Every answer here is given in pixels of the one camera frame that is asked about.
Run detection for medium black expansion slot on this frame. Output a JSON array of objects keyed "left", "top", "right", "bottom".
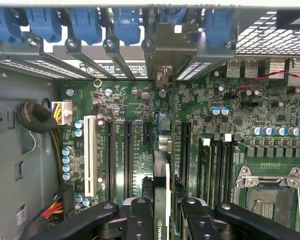
[{"left": 181, "top": 121, "right": 192, "bottom": 186}]

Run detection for long black expansion slot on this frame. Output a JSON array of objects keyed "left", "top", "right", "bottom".
[
  {"left": 106, "top": 121, "right": 117, "bottom": 201},
  {"left": 124, "top": 121, "right": 134, "bottom": 201}
]

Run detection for black RAM slot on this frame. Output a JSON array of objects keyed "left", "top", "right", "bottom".
[
  {"left": 212, "top": 136, "right": 223, "bottom": 203},
  {"left": 222, "top": 133, "right": 235, "bottom": 201}
]

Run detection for coloured power wire bundle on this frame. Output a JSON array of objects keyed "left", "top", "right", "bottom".
[{"left": 41, "top": 193, "right": 65, "bottom": 222}]

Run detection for green Dell motherboard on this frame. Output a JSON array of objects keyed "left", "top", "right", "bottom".
[{"left": 61, "top": 58, "right": 300, "bottom": 240}]

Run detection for black sleeved power cable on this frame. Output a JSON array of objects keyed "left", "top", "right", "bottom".
[{"left": 16, "top": 101, "right": 63, "bottom": 187}]

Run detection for short black expansion slot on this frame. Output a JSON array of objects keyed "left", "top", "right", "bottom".
[{"left": 142, "top": 121, "right": 153, "bottom": 146}]

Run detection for white power connector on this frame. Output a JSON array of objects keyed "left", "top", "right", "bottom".
[{"left": 51, "top": 99, "right": 73, "bottom": 126}]

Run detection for blue card retention clip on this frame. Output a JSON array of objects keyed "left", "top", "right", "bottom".
[
  {"left": 113, "top": 7, "right": 142, "bottom": 47},
  {"left": 69, "top": 7, "right": 103, "bottom": 46},
  {"left": 156, "top": 7, "right": 188, "bottom": 25},
  {"left": 0, "top": 7, "right": 23, "bottom": 45},
  {"left": 26, "top": 7, "right": 63, "bottom": 44},
  {"left": 203, "top": 8, "right": 235, "bottom": 49}
]

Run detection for dark grey PC case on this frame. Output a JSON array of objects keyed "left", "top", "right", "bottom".
[{"left": 0, "top": 0, "right": 300, "bottom": 240}]

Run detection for CPU socket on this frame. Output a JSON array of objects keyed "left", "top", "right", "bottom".
[{"left": 234, "top": 166, "right": 300, "bottom": 235}]

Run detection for white PCI expansion slot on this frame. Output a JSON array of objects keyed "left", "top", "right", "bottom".
[{"left": 84, "top": 115, "right": 98, "bottom": 197}]

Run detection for red and black wire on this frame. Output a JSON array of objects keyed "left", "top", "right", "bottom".
[{"left": 231, "top": 70, "right": 300, "bottom": 98}]

